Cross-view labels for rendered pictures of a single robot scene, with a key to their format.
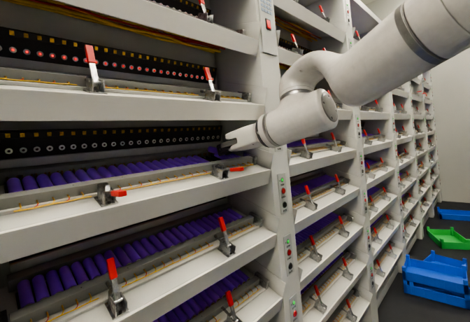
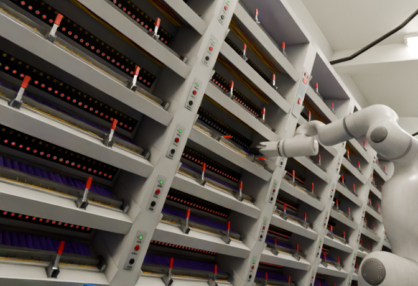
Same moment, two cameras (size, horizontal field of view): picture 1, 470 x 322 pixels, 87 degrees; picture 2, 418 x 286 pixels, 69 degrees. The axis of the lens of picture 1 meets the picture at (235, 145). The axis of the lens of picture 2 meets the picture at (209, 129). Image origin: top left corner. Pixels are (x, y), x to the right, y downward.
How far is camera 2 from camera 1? 90 cm
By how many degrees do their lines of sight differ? 14
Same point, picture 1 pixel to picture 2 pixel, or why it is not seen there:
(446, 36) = (352, 128)
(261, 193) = (261, 186)
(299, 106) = (303, 139)
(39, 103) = (218, 94)
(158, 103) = (244, 113)
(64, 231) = (204, 140)
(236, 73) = (272, 117)
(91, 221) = (211, 143)
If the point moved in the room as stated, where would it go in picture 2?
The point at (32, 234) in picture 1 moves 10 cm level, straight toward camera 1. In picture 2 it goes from (199, 135) to (217, 135)
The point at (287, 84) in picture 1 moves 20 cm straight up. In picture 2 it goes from (300, 130) to (311, 91)
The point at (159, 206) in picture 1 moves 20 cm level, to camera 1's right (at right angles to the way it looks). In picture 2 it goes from (228, 153) to (272, 169)
